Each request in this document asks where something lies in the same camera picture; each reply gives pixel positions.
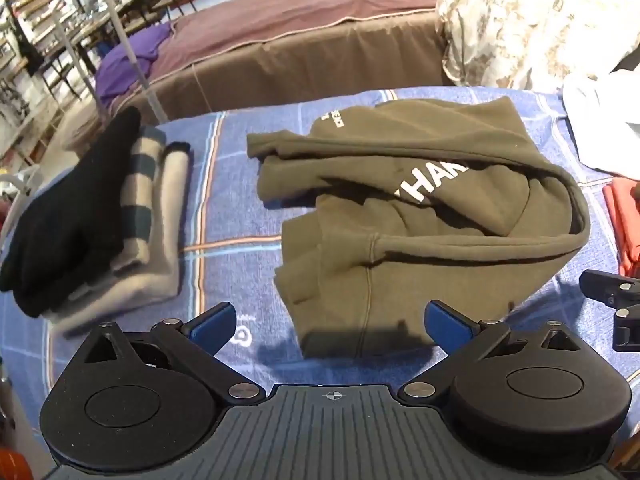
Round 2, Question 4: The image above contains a cluttered dining table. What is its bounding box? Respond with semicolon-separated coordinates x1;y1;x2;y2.
57;7;123;56

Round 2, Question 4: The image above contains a cluttered wall shelf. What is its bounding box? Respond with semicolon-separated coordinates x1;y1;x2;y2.
0;0;76;78

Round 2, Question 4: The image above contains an olive green hoodie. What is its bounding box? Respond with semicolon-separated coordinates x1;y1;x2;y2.
246;96;592;361

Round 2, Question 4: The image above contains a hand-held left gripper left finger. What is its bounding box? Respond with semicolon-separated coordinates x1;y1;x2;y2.
82;302;261;406

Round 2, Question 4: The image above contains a folded striped garment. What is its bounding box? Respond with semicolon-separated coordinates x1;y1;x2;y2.
112;125;167;273

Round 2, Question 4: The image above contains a purple cloth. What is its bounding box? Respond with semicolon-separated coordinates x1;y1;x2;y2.
95;24;173;111

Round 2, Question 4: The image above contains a dark dining chair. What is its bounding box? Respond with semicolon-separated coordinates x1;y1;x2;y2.
142;0;198;28
37;35;97;103

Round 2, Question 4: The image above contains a bed with brown skirt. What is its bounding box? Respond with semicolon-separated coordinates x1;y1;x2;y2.
107;10;451;126

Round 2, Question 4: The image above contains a metal stand pole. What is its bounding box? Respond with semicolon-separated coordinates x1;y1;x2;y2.
97;0;165;123

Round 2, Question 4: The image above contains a mauve bed cover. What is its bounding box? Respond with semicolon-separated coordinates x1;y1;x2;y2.
145;0;448;83

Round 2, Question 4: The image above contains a white garment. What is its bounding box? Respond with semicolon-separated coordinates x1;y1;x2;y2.
562;70;640;181

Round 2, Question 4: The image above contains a blue plaid blanket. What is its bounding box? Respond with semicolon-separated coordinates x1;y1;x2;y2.
0;87;640;461

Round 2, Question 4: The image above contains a folded cream garment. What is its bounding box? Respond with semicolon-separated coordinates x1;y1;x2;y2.
42;142;193;333

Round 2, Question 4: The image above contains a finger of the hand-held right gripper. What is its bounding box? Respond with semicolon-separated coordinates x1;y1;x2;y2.
581;269;640;352

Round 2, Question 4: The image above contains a floral cream comforter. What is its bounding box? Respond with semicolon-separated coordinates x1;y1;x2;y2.
400;0;640;93

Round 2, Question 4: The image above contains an orange red cloth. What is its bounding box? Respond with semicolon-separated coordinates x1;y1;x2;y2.
602;177;640;276

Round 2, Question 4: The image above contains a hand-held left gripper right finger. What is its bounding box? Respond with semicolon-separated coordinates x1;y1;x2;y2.
397;300;576;404

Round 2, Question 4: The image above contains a folded black garment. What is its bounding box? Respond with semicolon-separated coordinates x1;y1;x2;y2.
0;106;143;318

